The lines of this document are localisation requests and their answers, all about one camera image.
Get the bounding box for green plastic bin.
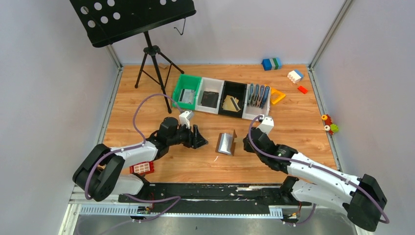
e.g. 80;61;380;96
172;74;202;110

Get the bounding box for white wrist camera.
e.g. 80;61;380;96
257;115;274;135
179;110;194;129

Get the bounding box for small red toy brick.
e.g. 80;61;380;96
298;86;308;94

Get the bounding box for white blue toy block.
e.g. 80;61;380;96
287;70;304;84

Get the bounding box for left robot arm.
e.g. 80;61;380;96
72;117;208;202

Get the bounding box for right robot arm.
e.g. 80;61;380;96
243;127;390;232

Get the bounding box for brown leather card holder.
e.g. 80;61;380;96
215;130;243;156

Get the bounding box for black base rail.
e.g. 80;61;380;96
114;183;300;215

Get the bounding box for silver cards in green bin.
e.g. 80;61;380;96
179;89;196;104

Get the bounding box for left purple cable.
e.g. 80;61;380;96
84;93;185;234

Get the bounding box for white plastic bin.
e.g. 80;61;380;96
195;77;225;114

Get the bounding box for gold cards in black bin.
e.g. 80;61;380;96
222;95;241;112

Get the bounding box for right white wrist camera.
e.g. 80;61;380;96
257;115;274;135

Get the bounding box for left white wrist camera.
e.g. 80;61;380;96
179;110;194;129

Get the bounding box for red green toy car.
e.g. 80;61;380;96
321;114;339;135

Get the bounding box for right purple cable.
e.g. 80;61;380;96
248;115;390;226

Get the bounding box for black plastic bin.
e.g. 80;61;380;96
218;81;247;118

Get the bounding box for blue green block stack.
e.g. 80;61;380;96
261;57;283;71

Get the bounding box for yellow plastic frame block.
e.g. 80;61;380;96
265;84;286;105

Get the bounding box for blue card holder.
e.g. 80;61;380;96
247;83;271;108

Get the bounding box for white bin with holders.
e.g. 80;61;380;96
242;84;270;120

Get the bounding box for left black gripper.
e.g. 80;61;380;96
168;122;209;149

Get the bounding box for black music stand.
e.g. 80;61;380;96
71;0;197;94

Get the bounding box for purple cable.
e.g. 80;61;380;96
84;93;185;234
248;115;390;226

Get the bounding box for red white toy brick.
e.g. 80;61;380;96
129;162;154;176

